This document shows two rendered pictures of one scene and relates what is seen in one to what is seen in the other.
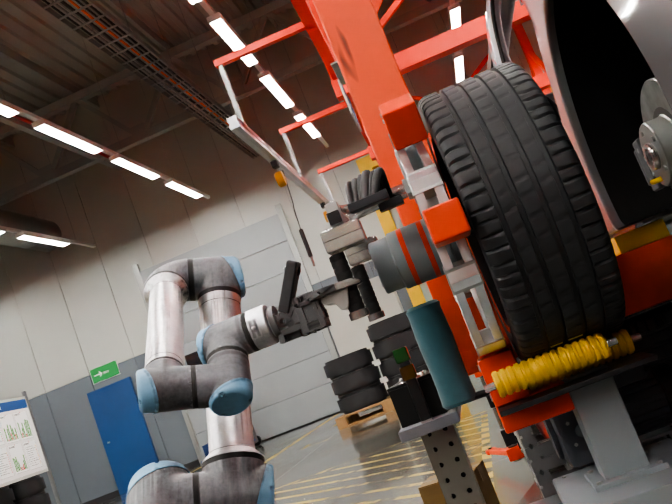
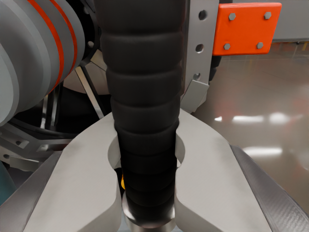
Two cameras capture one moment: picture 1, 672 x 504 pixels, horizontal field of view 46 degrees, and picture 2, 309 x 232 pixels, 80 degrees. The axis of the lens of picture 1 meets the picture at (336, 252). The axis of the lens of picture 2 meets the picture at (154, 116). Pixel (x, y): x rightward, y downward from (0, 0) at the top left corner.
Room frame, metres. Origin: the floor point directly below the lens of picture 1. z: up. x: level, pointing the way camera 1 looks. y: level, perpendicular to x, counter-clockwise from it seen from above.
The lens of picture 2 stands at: (1.73, 0.09, 0.89)
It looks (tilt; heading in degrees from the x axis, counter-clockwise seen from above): 32 degrees down; 263
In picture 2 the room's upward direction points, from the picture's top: 2 degrees counter-clockwise
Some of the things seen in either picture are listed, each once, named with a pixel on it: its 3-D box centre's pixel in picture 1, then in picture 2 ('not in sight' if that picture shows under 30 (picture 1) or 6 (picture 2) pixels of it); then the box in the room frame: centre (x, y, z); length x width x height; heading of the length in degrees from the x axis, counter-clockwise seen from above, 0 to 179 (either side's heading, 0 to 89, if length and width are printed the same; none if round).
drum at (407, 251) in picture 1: (418, 252); (11, 43); (1.87, -0.18, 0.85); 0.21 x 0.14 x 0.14; 83
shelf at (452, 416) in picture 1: (432, 418); not in sight; (2.41, -0.09, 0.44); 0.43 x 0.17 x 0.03; 173
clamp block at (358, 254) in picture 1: (363, 250); not in sight; (2.05, -0.07, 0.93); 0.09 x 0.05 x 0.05; 83
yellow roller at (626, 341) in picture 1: (577, 359); not in sight; (1.84, -0.42, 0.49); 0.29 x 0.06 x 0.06; 83
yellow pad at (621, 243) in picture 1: (636, 238); not in sight; (2.26, -0.80, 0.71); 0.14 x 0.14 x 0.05; 83
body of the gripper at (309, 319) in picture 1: (299, 315); not in sight; (1.73, 0.12, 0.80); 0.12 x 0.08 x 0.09; 83
